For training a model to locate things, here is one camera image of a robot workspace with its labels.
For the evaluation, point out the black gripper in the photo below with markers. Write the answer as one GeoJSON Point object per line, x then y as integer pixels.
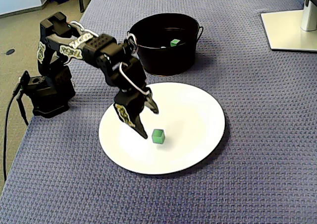
{"type": "Point", "coordinates": [129, 103]}

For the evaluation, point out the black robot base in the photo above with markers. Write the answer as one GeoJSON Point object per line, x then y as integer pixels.
{"type": "Point", "coordinates": [47, 102]}

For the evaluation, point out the black metal bucket container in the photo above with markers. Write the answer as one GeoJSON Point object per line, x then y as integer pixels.
{"type": "Point", "coordinates": [168, 63]}

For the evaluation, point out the green cube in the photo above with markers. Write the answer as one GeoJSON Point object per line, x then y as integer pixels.
{"type": "Point", "coordinates": [174, 42]}
{"type": "Point", "coordinates": [158, 136]}

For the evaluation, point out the white monitor stand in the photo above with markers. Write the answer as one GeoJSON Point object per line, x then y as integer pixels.
{"type": "Point", "coordinates": [284, 30]}

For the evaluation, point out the white round plate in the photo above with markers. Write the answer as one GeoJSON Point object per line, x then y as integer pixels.
{"type": "Point", "coordinates": [185, 122]}

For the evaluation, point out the black round floor outlet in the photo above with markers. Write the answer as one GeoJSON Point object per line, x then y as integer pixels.
{"type": "Point", "coordinates": [10, 51]}

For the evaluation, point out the blue waffle weave cloth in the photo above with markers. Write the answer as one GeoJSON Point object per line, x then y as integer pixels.
{"type": "Point", "coordinates": [247, 134]}

